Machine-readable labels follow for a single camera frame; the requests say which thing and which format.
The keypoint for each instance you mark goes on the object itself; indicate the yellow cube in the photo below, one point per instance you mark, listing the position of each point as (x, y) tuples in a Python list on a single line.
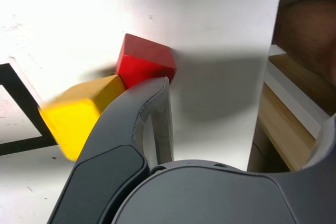
[(68, 121)]

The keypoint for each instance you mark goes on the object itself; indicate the red cube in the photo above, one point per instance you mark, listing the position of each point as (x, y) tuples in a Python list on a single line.
[(141, 61)]

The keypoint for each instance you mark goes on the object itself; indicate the wooden shelf with white edge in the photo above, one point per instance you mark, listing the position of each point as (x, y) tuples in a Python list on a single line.
[(286, 108)]

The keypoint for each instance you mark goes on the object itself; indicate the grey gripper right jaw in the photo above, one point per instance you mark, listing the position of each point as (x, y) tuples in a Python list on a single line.
[(210, 197)]

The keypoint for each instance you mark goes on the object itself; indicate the brown rounded object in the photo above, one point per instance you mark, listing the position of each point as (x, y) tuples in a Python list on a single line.
[(307, 32)]

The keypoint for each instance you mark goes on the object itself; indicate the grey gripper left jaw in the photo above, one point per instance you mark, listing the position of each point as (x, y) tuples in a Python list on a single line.
[(105, 169)]

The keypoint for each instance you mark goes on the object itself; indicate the black tape square outline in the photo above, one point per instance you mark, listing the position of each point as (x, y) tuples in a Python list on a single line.
[(27, 103)]

